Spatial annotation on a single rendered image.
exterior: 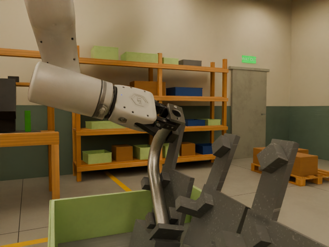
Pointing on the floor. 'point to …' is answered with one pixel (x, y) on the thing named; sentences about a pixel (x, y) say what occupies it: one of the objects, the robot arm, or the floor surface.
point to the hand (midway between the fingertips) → (169, 118)
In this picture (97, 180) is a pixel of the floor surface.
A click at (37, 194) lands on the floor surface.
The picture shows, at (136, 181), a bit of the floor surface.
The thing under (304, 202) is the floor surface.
